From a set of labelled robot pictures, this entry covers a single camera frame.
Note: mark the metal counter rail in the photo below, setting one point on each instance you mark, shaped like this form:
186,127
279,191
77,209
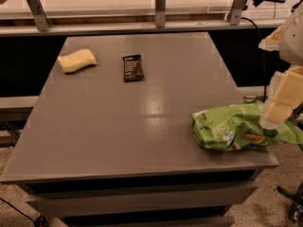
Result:
109,22

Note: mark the green chip bag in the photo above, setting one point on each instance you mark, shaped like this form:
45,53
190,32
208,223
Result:
236,127

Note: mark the yellow sponge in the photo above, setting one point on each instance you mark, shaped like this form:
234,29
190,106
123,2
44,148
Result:
76,61

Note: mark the black rxbar chocolate wrapper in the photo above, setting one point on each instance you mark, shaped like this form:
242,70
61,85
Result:
132,68

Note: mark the dark object on floor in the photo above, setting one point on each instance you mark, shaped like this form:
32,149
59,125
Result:
296,211

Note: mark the left metal bracket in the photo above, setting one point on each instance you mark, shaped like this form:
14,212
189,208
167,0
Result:
38,14

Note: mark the metal bracket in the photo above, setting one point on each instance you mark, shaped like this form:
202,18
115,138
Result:
234,16
38,14
160,13

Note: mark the right metal bracket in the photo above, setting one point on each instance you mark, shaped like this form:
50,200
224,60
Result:
234,16

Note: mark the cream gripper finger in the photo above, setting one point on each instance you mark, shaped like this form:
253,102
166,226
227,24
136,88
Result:
285,94
271,42

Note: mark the grey drawer cabinet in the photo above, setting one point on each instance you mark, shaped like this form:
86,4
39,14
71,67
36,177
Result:
100,151

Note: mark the middle metal bracket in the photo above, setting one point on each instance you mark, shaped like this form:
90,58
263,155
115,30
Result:
160,13

